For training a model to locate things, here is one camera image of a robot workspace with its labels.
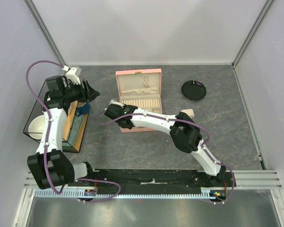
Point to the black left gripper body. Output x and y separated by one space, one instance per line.
78 94

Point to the pink jewelry box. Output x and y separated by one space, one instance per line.
141 88

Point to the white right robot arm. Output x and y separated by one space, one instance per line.
139 109

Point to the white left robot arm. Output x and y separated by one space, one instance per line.
49 166

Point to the blue mug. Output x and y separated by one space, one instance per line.
82 109

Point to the wooden board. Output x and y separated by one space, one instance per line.
73 129

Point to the white round bowl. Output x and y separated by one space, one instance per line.
36 128

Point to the black round plate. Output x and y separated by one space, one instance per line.
193 92

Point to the hair clips on plate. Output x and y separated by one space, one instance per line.
197 83

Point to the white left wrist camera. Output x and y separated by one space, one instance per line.
72 74

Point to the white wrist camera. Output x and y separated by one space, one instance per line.
114 102
72 74

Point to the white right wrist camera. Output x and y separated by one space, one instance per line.
114 102

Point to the black wire rack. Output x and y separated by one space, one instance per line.
36 111

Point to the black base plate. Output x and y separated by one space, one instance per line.
147 181

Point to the slotted cable duct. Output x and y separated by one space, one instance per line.
92 194

